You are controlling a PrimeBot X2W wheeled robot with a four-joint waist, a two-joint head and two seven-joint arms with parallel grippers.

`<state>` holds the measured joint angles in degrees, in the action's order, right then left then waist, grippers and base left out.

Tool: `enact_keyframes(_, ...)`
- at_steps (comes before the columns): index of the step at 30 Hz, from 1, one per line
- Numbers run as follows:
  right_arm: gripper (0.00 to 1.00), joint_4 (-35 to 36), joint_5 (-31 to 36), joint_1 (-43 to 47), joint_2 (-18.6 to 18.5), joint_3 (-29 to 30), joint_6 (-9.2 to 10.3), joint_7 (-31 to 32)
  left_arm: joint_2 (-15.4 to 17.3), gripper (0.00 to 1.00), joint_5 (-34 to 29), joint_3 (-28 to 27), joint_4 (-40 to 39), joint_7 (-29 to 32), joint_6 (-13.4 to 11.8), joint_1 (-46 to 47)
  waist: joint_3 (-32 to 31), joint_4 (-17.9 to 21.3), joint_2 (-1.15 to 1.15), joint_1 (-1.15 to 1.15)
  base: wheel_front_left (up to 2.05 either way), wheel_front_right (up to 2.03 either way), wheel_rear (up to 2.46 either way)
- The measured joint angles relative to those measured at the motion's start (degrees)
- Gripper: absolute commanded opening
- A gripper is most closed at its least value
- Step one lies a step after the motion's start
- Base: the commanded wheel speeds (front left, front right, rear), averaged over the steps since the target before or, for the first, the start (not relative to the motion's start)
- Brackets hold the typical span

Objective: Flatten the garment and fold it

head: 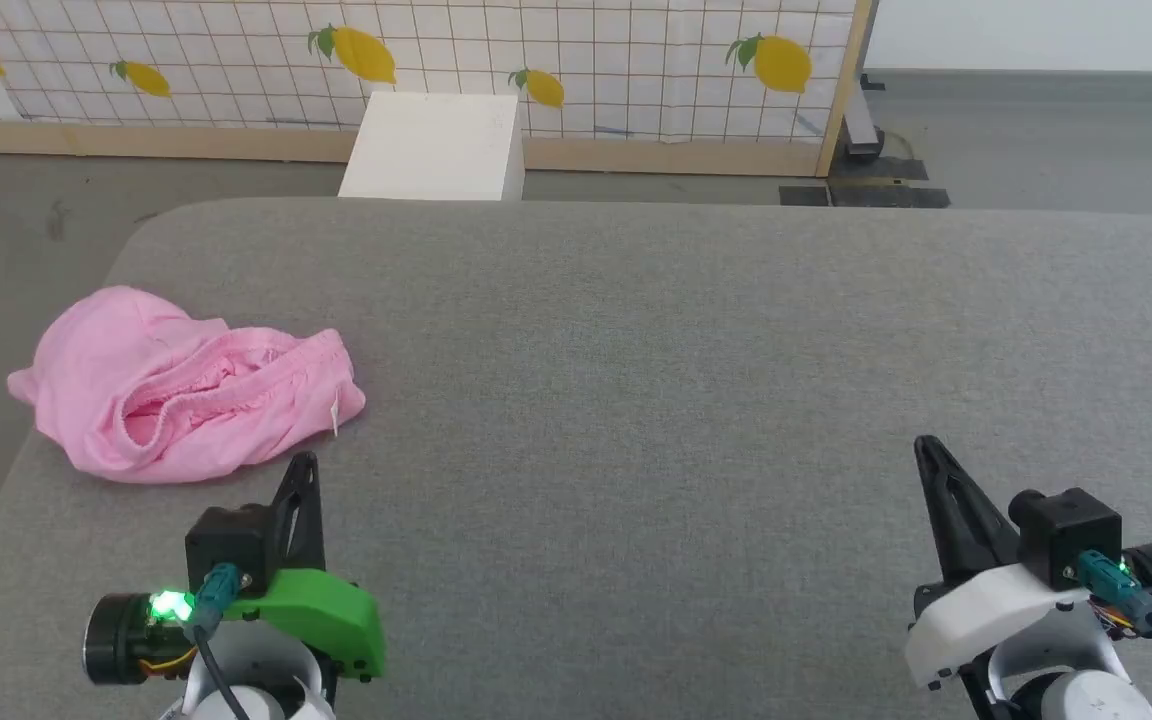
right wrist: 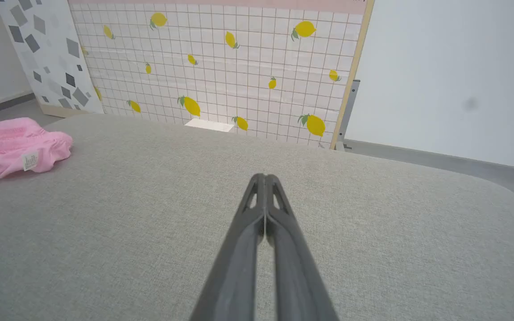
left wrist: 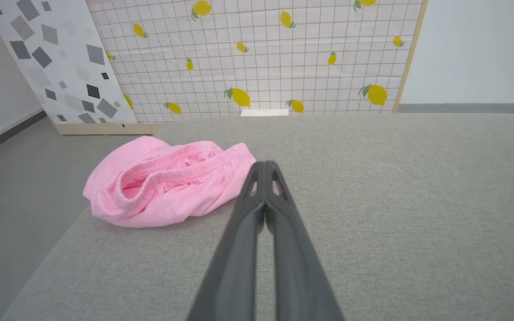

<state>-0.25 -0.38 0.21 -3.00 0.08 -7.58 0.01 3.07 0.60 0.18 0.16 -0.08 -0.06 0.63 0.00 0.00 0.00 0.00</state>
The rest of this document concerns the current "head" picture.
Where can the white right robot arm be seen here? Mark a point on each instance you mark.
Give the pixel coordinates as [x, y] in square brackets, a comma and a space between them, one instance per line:
[1086, 680]

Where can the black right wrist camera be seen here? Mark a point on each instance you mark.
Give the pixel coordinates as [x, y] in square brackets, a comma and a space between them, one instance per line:
[1071, 530]

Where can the pink shorts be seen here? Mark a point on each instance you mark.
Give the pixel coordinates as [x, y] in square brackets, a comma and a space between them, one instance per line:
[136, 370]

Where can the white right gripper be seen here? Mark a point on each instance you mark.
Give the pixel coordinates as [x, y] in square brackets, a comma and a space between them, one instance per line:
[986, 615]

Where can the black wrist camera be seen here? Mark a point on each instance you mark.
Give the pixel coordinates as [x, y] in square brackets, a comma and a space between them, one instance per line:
[228, 540]
[1071, 530]

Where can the metal partition foot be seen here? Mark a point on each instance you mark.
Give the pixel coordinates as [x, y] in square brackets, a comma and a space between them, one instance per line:
[861, 125]

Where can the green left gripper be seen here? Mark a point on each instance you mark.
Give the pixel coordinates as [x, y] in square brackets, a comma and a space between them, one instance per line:
[326, 615]

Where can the lemon print partition panel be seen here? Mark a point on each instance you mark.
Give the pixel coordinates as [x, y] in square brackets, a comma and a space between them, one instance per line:
[236, 50]

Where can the white box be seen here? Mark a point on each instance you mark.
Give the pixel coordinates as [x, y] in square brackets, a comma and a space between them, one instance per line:
[436, 145]

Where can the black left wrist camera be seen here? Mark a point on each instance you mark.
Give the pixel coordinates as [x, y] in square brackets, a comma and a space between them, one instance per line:
[228, 540]

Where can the large black floor mat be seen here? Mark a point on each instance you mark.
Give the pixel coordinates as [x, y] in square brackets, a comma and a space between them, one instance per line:
[891, 185]

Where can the small black floor mat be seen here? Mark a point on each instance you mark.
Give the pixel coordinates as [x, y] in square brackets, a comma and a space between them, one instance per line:
[804, 196]

